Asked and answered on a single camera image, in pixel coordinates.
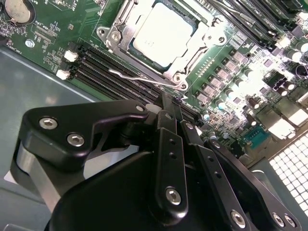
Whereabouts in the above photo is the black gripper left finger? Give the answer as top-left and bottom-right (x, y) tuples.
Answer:
(11, 90), (189, 218)

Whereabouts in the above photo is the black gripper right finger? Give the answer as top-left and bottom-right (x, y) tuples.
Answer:
(170, 96), (303, 231)

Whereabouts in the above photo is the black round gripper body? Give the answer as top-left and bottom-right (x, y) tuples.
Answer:
(45, 149), (241, 231)

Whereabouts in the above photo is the metal locking lever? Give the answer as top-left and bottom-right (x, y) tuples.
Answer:
(108, 68), (187, 89)
(216, 0), (256, 26)

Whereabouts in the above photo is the metal socket cover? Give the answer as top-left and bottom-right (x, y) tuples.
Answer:
(112, 0), (227, 77)

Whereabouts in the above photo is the silver-topped CPU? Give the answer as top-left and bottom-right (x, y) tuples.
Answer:
(129, 1), (201, 71)

